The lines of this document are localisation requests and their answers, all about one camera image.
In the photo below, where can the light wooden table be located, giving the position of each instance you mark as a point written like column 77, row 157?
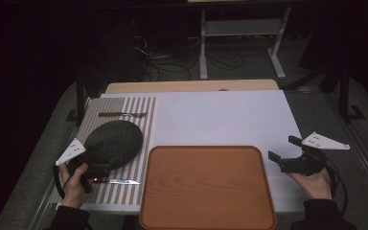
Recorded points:
column 172, row 86

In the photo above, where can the striped placemat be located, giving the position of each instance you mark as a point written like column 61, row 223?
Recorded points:
column 121, row 195

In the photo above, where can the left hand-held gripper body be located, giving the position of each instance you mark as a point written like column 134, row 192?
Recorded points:
column 74, row 150

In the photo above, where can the person's left hand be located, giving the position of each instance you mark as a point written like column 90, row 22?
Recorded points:
column 74, row 188

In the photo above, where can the dark round plate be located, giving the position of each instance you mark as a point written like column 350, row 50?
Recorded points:
column 115, row 140

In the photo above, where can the white table sheet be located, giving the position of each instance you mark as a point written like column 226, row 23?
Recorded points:
column 223, row 118

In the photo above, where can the person's right hand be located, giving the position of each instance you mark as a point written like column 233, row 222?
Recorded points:
column 313, row 185

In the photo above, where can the dark metal stand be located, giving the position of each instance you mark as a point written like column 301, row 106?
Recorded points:
column 80, row 99
column 344, row 96

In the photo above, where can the brown wooden tray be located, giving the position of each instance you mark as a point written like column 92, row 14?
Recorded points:
column 207, row 191

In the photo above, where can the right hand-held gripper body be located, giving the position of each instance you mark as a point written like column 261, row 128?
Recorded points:
column 310, row 158

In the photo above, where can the white metal stand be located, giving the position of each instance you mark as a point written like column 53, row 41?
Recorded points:
column 203, row 48

